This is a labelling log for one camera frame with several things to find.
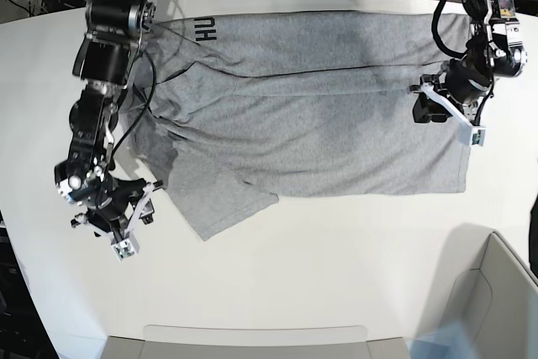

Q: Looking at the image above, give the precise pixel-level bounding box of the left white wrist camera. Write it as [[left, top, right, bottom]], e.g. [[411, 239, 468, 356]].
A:
[[410, 82, 486, 146]]

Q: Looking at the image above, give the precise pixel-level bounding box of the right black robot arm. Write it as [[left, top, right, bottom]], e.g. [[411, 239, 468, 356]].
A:
[[54, 0, 162, 242]]

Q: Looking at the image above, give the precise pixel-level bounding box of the grey chair at right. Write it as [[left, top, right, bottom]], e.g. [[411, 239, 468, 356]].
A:
[[439, 232, 537, 358]]

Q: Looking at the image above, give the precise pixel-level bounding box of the blue translucent object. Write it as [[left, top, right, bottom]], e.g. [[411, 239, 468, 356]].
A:
[[408, 320, 481, 359]]

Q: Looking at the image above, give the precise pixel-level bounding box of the grey T-shirt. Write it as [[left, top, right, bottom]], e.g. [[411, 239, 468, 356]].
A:
[[122, 11, 470, 240]]

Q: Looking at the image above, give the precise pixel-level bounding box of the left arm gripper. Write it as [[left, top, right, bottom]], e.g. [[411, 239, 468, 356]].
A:
[[413, 60, 492, 124]]

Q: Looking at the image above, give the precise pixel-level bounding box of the grey chair at bottom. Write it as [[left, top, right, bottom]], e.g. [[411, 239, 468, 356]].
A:
[[101, 325, 410, 358]]

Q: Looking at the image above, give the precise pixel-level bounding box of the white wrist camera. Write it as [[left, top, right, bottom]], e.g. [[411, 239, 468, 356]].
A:
[[410, 82, 486, 146], [88, 179, 162, 261]]

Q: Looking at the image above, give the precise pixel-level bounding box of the grey chair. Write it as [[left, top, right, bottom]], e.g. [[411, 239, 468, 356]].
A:
[[439, 232, 537, 358], [101, 325, 410, 358]]

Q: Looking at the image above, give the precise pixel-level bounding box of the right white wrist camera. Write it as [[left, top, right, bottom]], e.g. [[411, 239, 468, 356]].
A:
[[88, 179, 162, 261]]

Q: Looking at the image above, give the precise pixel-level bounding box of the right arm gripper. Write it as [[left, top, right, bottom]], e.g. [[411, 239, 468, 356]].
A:
[[69, 177, 163, 235]]

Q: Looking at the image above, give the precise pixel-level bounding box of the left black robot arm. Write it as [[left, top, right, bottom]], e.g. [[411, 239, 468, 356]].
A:
[[413, 0, 527, 126]]

